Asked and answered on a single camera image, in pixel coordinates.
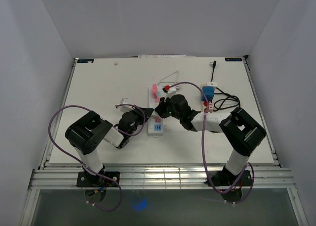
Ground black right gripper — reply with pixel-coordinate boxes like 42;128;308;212
155;95;182;121

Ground pink plug adapter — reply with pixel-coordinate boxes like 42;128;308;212
152;84;158;99

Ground white multicolour power strip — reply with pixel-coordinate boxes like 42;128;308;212
147;84;165;137

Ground small white plug adapter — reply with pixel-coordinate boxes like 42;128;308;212
151;111;159;118

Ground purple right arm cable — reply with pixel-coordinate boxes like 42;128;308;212
170;81;255;204

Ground white power cord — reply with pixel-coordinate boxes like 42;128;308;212
157;70;185;90

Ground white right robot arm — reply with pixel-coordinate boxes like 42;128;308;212
155;94;267;185

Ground papers at back edge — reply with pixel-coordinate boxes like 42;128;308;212
137;54;195;58

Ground beige red power strip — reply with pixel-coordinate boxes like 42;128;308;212
200;84;209;112

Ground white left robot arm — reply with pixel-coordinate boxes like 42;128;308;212
65;107;154;186

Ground white usb charger plug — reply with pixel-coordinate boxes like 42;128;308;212
207;82;217;87

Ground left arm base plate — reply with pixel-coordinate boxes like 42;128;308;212
76;171;120;187

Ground blue cube socket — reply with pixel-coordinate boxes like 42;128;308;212
201;86;216;102

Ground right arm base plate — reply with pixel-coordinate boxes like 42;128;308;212
209;170;252;187

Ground black power cord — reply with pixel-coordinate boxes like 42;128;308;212
208;60;241;112

